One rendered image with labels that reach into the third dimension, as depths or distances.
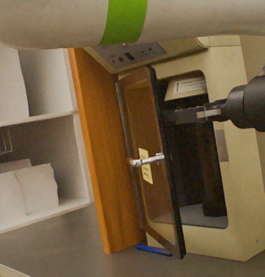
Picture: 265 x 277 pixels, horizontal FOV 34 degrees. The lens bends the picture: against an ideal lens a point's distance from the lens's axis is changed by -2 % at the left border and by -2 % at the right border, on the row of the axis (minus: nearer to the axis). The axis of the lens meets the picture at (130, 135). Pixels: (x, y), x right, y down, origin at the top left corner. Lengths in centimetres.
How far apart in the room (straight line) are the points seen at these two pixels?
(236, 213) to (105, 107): 46
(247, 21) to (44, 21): 25
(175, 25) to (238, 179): 53
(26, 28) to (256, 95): 38
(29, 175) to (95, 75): 100
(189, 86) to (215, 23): 50
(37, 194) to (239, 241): 130
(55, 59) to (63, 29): 176
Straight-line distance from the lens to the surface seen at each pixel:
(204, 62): 96
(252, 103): 70
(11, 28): 46
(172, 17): 51
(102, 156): 118
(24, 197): 210
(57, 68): 223
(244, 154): 100
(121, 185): 122
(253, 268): 97
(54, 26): 46
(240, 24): 57
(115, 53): 107
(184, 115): 80
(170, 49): 97
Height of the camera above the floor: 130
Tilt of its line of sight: 3 degrees down
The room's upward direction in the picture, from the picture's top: 10 degrees counter-clockwise
